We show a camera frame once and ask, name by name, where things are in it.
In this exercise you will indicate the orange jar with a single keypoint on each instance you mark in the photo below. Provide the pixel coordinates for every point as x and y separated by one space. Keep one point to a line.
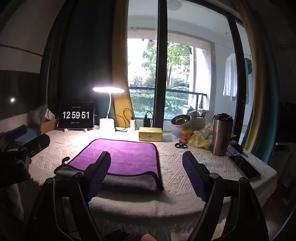
186 138

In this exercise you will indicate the steel bowl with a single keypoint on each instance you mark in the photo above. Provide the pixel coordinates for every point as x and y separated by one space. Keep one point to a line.
181 122

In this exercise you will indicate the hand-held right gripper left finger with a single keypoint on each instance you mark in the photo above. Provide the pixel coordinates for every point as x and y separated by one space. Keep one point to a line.
99 176

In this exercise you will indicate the green hanging garment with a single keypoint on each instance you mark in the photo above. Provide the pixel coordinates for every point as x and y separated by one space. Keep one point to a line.
248 66

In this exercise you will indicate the black hanger hook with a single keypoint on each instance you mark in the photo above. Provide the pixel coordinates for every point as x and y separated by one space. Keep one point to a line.
64 160

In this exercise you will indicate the white hanging shirt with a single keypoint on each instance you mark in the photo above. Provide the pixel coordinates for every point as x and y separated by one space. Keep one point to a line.
230 76

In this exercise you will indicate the tablet with clock display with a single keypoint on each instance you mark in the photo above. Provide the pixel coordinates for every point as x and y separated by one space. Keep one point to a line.
76 115

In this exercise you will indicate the white desk lamp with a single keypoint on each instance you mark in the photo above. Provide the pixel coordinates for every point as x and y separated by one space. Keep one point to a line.
107 125

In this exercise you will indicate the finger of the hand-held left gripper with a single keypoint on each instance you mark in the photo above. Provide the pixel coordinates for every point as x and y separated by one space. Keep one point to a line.
38 141

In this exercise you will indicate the balcony railing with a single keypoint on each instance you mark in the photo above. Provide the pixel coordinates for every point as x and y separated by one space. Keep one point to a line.
175 90

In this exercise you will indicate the white plastic basket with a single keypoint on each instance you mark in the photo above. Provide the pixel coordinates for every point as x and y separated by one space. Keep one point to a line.
199 120

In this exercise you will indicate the white charger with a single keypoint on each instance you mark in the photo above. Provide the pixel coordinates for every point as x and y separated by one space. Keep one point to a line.
132 125

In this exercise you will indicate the cardboard box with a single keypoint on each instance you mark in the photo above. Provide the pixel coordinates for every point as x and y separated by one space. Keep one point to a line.
49 126

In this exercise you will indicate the white tablet stand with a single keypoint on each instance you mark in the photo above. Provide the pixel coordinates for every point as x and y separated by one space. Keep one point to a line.
66 129

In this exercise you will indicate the black sliding door frame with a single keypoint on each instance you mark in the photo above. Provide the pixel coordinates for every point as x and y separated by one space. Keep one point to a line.
161 62

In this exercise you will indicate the blue cloth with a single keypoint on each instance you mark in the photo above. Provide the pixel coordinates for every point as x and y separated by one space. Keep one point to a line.
27 135

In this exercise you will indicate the dark bundle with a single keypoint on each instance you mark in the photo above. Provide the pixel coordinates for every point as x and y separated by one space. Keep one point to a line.
235 148

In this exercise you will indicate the white knitted tablecloth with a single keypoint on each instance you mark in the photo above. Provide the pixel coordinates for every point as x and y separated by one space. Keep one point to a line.
180 166

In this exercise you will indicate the yellow tissue box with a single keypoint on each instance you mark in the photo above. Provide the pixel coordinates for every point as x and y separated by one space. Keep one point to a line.
150 134

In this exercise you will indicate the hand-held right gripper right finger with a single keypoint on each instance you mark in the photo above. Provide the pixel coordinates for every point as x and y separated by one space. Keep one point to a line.
194 176

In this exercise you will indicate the dark green curtain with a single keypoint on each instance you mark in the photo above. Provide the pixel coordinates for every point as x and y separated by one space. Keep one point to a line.
78 58

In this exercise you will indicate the black phone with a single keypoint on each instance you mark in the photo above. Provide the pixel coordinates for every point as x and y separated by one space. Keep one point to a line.
246 167

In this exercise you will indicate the person's right hand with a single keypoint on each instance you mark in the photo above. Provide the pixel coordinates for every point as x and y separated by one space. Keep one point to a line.
148 237

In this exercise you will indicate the round ceiling light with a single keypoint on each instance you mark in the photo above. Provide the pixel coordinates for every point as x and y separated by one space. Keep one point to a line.
174 4

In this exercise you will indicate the yellow and teal curtain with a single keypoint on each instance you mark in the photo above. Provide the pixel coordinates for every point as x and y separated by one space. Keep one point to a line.
259 81

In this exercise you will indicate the purple towel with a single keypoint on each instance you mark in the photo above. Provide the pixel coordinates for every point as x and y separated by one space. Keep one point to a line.
124 156

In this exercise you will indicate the black scissors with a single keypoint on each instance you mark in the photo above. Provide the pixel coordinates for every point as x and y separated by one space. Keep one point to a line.
181 145

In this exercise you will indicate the black power bank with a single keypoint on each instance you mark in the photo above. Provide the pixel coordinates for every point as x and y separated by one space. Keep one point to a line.
147 121

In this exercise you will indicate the steel tumbler with black lid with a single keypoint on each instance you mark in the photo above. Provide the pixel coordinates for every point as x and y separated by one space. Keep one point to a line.
220 136

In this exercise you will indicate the grey towel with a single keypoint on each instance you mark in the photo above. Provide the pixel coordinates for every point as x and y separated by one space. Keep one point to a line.
131 183

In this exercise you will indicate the yellow plastic bag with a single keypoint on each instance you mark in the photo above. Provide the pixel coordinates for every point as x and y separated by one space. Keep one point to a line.
198 140

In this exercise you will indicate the clear plastic bag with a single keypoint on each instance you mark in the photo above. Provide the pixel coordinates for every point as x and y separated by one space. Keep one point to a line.
40 113

